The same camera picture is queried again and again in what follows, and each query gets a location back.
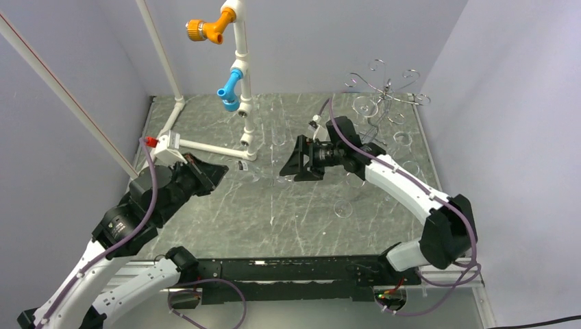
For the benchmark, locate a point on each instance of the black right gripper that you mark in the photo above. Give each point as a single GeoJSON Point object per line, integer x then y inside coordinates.
{"type": "Point", "coordinates": [294, 165]}

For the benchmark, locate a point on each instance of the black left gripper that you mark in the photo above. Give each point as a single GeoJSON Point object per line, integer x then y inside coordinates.
{"type": "Point", "coordinates": [209, 173]}

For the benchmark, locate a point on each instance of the clear wine glass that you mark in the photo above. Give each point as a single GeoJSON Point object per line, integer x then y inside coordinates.
{"type": "Point", "coordinates": [278, 135]}
{"type": "Point", "coordinates": [248, 172]}
{"type": "Point", "coordinates": [403, 153]}
{"type": "Point", "coordinates": [366, 106]}
{"type": "Point", "coordinates": [351, 191]}

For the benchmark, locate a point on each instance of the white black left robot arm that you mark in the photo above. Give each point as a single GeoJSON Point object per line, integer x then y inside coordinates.
{"type": "Point", "coordinates": [154, 196]}

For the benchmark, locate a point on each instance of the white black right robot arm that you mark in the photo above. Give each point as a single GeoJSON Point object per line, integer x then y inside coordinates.
{"type": "Point", "coordinates": [448, 223]}

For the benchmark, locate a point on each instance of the clear wine glass back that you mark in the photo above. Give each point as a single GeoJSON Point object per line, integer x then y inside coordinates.
{"type": "Point", "coordinates": [278, 135]}

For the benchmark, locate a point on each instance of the chrome wine glass rack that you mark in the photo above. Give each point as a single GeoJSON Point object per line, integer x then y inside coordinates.
{"type": "Point", "coordinates": [388, 97]}

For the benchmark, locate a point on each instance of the blue pipe nozzle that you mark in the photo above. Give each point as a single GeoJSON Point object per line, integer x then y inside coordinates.
{"type": "Point", "coordinates": [227, 94]}

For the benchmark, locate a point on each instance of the orange pipe nozzle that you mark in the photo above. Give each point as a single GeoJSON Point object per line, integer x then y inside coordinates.
{"type": "Point", "coordinates": [199, 30]}

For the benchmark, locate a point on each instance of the white diagonal pole red stripe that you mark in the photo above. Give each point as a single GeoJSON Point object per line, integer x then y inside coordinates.
{"type": "Point", "coordinates": [38, 65]}

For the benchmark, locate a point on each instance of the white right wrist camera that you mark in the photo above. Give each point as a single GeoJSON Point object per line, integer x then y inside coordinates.
{"type": "Point", "coordinates": [318, 129]}

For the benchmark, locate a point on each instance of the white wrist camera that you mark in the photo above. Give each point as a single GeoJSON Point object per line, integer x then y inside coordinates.
{"type": "Point", "coordinates": [165, 148]}
{"type": "Point", "coordinates": [318, 129]}

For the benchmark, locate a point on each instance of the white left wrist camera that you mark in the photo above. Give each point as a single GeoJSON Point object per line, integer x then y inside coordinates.
{"type": "Point", "coordinates": [165, 148]}

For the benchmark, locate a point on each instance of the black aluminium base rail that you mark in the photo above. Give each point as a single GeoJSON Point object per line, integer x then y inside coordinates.
{"type": "Point", "coordinates": [357, 278]}

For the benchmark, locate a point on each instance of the white PVC pipe frame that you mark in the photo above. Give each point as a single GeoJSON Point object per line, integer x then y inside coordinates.
{"type": "Point", "coordinates": [242, 90]}

